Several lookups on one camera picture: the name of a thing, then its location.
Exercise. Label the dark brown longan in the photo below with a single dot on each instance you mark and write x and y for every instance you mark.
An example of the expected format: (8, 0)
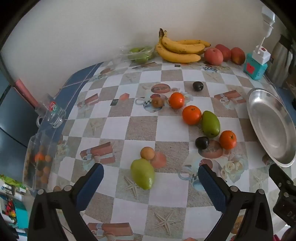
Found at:
(158, 102)

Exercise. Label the yellow banana bunch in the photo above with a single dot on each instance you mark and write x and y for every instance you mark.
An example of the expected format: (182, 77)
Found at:
(180, 49)

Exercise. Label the clear glass mug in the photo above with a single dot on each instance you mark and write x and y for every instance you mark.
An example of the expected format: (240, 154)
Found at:
(54, 113)

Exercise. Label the white wall plug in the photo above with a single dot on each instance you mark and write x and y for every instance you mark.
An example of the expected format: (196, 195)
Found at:
(268, 19)

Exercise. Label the clear plastic bag of fruit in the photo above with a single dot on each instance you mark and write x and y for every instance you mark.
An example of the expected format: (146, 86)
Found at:
(39, 160)

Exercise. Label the dark plum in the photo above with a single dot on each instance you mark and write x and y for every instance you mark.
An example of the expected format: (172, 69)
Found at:
(198, 86)
(202, 142)

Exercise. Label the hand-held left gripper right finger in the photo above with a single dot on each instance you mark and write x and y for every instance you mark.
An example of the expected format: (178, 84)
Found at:
(211, 187)

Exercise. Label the clear bag of green fruits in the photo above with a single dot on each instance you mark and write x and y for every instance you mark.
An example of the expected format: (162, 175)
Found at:
(138, 54)

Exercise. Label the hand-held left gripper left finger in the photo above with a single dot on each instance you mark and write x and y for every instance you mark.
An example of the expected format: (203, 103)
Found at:
(92, 183)

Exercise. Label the checked printed tablecloth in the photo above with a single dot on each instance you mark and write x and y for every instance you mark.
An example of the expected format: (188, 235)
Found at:
(143, 129)

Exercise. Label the pink stick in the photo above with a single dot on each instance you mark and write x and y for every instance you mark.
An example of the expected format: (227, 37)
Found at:
(25, 91)

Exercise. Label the red apple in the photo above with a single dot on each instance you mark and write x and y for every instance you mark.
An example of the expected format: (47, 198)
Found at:
(224, 51)
(238, 55)

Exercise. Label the orange tangerine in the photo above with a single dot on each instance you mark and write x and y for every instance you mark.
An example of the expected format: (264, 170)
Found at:
(177, 100)
(191, 115)
(227, 139)

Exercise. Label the dark green mango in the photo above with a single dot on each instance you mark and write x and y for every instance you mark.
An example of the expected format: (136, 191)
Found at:
(210, 124)

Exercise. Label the steel thermos jug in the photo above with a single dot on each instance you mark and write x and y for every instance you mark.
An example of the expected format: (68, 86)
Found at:
(281, 62)

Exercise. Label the pale green mango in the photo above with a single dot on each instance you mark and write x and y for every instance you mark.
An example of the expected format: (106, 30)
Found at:
(142, 173)

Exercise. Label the colourful printed box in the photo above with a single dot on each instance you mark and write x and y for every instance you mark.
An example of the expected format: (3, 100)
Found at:
(13, 208)

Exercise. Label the teal plastic box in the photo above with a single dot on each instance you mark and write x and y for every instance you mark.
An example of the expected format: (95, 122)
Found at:
(254, 68)

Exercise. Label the pale pink apple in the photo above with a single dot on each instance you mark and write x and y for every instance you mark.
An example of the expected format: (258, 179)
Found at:
(214, 56)

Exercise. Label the round steel plate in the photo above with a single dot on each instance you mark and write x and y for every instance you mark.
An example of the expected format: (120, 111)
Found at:
(268, 125)

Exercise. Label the light tan longan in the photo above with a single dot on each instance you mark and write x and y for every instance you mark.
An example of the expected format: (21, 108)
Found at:
(147, 153)

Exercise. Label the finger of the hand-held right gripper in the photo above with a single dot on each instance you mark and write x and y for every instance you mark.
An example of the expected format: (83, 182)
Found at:
(278, 176)

